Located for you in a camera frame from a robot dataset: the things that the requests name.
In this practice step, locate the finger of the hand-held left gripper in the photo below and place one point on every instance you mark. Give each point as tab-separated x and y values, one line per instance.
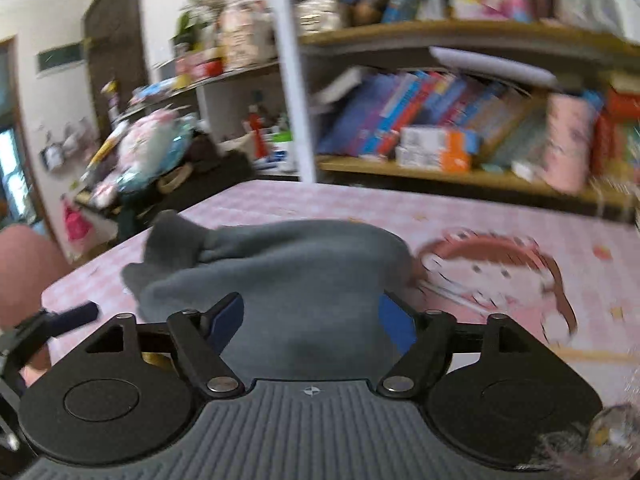
75	316

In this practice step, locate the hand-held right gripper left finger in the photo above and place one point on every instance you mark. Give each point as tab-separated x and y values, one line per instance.
227	319

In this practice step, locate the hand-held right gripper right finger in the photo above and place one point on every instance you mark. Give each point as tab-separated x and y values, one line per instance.
398	326

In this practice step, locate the grey fuzzy garment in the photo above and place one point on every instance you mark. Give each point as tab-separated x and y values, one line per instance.
300	280

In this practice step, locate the person's leg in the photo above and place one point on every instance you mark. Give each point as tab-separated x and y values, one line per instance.
25	270

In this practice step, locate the bright pink bag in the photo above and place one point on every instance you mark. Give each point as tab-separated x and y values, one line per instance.
75	222

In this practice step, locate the dark green cloth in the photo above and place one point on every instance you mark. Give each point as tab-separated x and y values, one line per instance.
131	220

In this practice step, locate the pink checked tablecloth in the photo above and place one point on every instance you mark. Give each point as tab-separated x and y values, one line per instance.
500	220

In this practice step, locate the hanging black white bag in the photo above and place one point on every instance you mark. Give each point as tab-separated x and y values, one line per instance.
52	156

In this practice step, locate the iridescent blue bag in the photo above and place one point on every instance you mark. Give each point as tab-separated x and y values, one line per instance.
175	152

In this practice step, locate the white jar with green label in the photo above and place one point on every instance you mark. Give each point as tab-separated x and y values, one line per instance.
281	147

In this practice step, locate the orange white box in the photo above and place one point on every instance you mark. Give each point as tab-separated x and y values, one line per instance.
440	150

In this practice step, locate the red tassel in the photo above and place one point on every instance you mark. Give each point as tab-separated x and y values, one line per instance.
256	130

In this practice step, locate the white plush with pink bows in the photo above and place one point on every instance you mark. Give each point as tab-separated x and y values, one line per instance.
145	137

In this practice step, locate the row of colourful books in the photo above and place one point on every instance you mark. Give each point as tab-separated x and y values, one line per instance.
400	110

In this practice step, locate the white shelf unit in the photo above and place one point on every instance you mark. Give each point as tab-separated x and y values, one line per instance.
225	95

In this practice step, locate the clear glassy object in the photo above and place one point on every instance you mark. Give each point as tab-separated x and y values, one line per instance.
612	430

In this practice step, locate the pink printed cylinder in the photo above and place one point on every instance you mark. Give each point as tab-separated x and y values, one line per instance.
570	145

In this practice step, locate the red pot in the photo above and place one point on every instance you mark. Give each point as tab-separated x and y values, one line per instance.
210	67

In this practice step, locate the white pole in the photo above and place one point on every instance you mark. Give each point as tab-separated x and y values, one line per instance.
292	70

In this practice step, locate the dark brown panel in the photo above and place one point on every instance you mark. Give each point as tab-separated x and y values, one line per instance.
115	40

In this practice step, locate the floral cloth bag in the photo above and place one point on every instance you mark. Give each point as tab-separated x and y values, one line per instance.
245	35

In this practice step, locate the wooden bookshelf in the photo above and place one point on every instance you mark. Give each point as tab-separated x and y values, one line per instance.
450	35

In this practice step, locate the potted plant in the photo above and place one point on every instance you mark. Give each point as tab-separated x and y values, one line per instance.
197	15

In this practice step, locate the cream handbag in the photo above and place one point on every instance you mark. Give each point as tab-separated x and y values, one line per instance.
317	10

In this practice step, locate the green wall sign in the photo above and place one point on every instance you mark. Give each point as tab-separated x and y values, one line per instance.
60	59

